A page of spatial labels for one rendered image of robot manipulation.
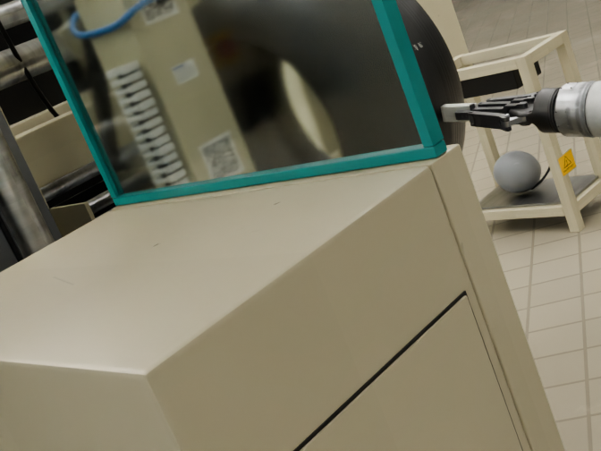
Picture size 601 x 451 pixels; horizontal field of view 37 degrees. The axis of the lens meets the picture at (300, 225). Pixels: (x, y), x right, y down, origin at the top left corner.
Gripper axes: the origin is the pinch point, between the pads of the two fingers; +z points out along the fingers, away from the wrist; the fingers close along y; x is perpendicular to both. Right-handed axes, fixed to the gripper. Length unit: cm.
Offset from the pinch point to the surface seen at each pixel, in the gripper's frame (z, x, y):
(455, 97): 3.5, -1.4, -4.6
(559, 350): 50, 121, -98
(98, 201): 65, 4, 37
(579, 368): 37, 119, -88
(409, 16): 8.2, -17.8, -2.4
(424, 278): -46, -12, 75
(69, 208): 70, 4, 41
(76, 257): -5, -15, 84
